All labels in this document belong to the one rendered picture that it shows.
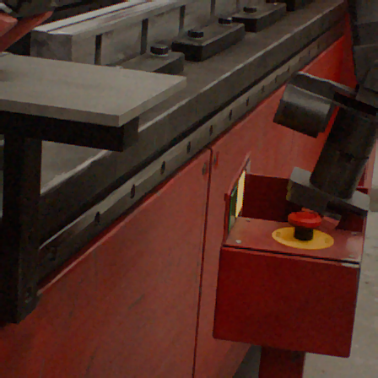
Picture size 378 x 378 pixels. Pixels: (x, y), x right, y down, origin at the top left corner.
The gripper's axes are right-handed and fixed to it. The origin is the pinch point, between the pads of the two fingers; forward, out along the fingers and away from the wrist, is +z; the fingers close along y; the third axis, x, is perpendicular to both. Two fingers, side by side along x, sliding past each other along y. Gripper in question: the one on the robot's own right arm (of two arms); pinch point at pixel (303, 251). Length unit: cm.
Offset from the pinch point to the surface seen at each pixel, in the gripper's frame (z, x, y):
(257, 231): -3.5, 9.3, 6.4
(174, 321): 24.3, -17.1, 12.8
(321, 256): -5.6, 14.9, -1.3
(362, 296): 68, -171, -30
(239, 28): -11, -71, 24
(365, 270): 68, -194, -31
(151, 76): -22.6, 34.1, 20.7
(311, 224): -7.6, 11.4, 1.0
